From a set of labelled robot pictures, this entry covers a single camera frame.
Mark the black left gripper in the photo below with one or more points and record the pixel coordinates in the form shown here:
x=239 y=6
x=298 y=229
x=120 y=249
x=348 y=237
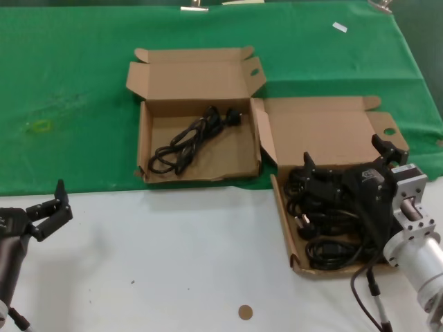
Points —
x=14 y=223

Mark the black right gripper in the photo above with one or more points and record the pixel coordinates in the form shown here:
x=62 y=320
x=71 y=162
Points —
x=373 y=193

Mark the right open cardboard box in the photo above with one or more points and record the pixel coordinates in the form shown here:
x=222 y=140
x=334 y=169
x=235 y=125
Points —
x=328 y=138

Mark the open cardboard box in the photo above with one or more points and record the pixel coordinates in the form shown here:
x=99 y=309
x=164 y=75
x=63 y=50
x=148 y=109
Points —
x=328 y=138
x=228 y=155

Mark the left open cardboard box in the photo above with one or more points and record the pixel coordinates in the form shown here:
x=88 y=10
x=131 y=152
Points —
x=228 y=155

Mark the white tape piece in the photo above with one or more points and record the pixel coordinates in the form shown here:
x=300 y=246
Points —
x=340 y=27

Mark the green table cloth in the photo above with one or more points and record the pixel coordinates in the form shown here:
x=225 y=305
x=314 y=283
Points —
x=69 y=69

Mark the metal cloth clip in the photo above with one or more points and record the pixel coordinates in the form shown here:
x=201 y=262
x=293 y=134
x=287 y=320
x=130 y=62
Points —
x=380 y=6

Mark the round cardboard disc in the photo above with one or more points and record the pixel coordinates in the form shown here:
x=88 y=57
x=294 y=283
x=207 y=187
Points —
x=245 y=312

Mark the beige flat strip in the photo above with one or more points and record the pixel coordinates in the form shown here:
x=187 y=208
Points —
x=242 y=2

